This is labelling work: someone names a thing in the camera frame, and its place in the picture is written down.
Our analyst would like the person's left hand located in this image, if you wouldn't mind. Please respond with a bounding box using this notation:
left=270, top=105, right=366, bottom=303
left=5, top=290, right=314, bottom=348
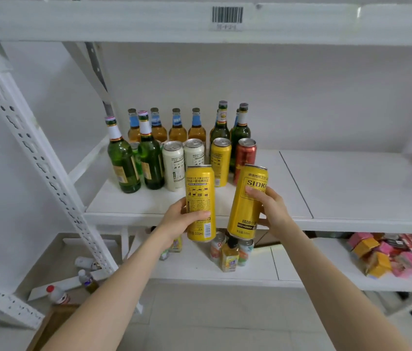
left=156, top=196, right=212, bottom=249

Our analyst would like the person's right hand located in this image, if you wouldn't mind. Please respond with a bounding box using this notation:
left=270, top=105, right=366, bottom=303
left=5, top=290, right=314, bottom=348
left=245, top=185, right=295, bottom=239

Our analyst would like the yellow beer can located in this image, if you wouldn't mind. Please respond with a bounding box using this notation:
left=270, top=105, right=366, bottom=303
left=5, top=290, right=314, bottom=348
left=185, top=165, right=217, bottom=243
left=210, top=137, right=232, bottom=188
left=226, top=164, right=269, bottom=241

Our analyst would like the person's left forearm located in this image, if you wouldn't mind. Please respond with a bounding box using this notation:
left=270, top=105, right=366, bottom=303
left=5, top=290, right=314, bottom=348
left=41, top=227, right=173, bottom=351

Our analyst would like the person's right forearm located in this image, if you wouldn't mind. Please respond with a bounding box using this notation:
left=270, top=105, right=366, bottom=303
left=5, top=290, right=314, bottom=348
left=275, top=217, right=412, bottom=351

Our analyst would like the small clear drink bottle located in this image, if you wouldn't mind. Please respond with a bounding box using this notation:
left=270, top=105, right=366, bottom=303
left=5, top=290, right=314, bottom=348
left=159, top=235, right=183, bottom=261

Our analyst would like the white and red drink can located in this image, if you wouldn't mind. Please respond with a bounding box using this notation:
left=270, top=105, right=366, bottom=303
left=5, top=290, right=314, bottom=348
left=210, top=231, right=227, bottom=263

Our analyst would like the red beer can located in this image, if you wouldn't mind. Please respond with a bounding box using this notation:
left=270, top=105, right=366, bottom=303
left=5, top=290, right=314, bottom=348
left=233, top=137, right=257, bottom=186

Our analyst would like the brown cardboard box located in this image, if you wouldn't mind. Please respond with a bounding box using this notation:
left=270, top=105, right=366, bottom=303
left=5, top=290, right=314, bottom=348
left=254, top=229, right=281, bottom=248
left=26, top=304, right=81, bottom=351

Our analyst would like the small yellow juice bottle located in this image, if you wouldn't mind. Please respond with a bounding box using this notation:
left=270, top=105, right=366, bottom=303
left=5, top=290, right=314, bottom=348
left=220, top=237, right=240, bottom=273

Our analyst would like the white beer can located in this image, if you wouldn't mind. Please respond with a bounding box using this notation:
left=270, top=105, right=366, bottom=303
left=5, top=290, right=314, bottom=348
left=162, top=140, right=186, bottom=193
left=183, top=138, right=206, bottom=169

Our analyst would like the white and green drink can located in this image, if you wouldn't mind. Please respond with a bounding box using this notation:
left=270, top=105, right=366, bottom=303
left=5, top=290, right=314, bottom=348
left=238, top=239, right=255, bottom=267

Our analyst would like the green bottle gold neck label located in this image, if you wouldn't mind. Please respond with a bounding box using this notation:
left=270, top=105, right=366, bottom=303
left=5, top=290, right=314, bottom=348
left=210, top=100, right=231, bottom=144
left=229, top=102, right=252, bottom=174

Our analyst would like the green bottle white neck label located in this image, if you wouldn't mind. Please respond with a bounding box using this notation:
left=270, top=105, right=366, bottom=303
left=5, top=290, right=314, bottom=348
left=137, top=110, right=165, bottom=191
left=105, top=116, right=142, bottom=194

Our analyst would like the amber bottle blue neck label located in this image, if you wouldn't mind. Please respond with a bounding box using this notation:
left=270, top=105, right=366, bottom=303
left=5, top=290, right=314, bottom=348
left=128, top=108, right=142, bottom=144
left=168, top=107, right=188, bottom=143
left=150, top=107, right=168, bottom=144
left=188, top=107, right=207, bottom=142

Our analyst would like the white metal shelf rack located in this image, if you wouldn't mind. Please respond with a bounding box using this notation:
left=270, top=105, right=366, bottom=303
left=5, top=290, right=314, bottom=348
left=0, top=0, right=412, bottom=330

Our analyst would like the white plastic bottle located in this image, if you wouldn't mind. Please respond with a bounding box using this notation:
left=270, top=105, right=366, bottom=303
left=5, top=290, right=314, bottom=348
left=74, top=256, right=103, bottom=271

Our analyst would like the clear bottle with dark liquid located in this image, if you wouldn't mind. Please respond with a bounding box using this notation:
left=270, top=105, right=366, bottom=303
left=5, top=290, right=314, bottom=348
left=77, top=269, right=100, bottom=293

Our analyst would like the pile of colourful small boxes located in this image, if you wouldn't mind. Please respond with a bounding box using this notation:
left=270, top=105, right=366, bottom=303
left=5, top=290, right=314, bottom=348
left=345, top=232, right=412, bottom=279

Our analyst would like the white bottle red cap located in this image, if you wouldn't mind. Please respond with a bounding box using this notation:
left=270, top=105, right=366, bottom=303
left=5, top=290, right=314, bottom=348
left=46, top=284, right=71, bottom=306

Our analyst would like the barcode label sticker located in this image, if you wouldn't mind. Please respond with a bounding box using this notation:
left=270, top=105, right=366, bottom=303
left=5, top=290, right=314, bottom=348
left=211, top=6, right=244, bottom=32

